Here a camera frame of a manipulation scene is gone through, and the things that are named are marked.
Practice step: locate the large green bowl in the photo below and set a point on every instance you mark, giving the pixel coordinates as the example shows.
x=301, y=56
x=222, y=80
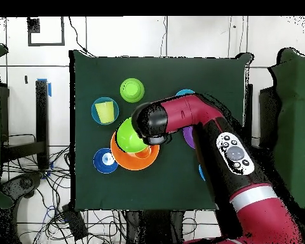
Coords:
x=128, y=138

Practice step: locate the large orange bowl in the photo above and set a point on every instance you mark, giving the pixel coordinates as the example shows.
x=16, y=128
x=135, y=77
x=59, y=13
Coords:
x=134, y=162

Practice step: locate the small green bowl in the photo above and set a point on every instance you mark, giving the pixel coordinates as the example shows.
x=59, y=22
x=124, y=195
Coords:
x=132, y=90

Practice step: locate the yellow cup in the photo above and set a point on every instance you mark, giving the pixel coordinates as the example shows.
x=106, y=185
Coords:
x=105, y=113

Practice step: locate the small dark blue bowl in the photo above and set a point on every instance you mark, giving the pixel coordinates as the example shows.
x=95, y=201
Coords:
x=99, y=164

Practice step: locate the translucent blue ridged bowl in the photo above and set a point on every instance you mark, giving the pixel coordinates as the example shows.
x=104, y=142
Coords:
x=94, y=114

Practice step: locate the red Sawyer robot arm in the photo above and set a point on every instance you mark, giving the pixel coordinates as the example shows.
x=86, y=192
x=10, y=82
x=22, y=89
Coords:
x=259, y=211

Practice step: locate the purple bowl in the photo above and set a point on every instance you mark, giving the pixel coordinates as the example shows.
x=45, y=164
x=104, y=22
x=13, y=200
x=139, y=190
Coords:
x=189, y=136

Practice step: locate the small light blue bowl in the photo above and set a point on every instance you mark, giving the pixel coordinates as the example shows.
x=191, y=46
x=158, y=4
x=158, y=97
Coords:
x=185, y=92

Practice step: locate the large blue bowl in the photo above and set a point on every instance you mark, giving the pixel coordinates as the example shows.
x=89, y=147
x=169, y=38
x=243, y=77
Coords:
x=201, y=172

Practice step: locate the dark green tablecloth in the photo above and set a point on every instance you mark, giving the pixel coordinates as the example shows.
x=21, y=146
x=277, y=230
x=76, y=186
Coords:
x=104, y=190

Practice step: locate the black metal stand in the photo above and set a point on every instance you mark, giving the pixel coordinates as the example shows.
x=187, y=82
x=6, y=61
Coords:
x=42, y=122

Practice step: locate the black power strip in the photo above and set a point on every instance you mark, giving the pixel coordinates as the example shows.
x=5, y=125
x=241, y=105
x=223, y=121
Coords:
x=75, y=222

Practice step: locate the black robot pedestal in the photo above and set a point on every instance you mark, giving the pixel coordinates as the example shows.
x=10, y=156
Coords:
x=155, y=226

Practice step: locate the black square floor frame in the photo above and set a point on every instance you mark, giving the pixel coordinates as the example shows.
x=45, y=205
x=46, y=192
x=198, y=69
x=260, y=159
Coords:
x=45, y=44

